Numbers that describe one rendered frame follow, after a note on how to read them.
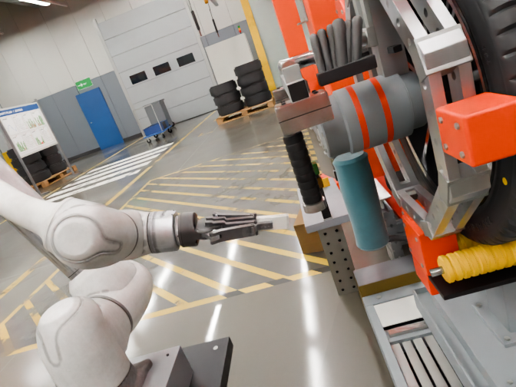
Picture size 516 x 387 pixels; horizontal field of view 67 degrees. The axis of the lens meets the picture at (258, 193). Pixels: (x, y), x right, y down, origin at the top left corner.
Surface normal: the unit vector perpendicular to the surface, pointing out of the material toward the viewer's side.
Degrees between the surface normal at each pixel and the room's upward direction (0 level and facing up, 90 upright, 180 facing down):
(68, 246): 74
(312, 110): 90
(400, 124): 116
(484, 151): 90
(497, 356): 0
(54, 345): 70
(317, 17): 90
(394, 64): 90
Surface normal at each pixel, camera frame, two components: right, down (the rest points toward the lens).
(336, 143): 0.08, 0.60
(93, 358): 0.62, -0.01
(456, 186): -0.03, 0.33
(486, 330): -0.32, -0.90
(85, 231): 0.11, 0.01
